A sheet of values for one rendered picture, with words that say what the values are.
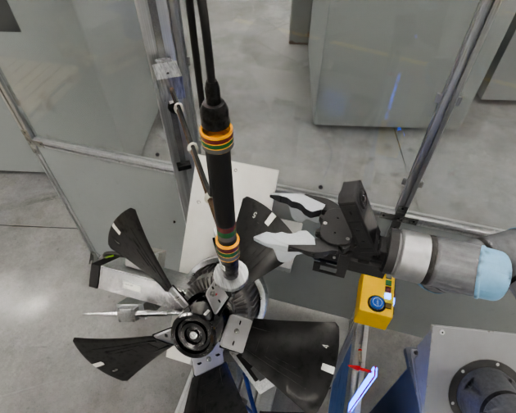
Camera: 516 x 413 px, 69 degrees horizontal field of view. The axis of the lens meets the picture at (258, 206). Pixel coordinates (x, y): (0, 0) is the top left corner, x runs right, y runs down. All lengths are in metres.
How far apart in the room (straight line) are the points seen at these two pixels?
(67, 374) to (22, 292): 0.67
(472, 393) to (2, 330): 2.40
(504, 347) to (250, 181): 0.81
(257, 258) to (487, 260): 0.50
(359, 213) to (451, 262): 0.15
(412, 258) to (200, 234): 0.77
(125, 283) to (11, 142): 2.29
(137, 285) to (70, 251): 1.71
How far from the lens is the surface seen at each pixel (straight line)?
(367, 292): 1.25
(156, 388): 2.28
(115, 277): 1.24
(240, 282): 0.76
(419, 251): 0.59
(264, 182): 1.13
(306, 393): 1.03
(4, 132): 3.32
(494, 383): 1.16
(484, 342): 1.19
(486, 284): 0.62
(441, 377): 1.18
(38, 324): 2.67
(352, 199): 0.51
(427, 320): 2.25
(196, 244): 1.22
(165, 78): 1.11
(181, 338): 1.01
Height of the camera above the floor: 2.13
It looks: 48 degrees down
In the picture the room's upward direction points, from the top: straight up
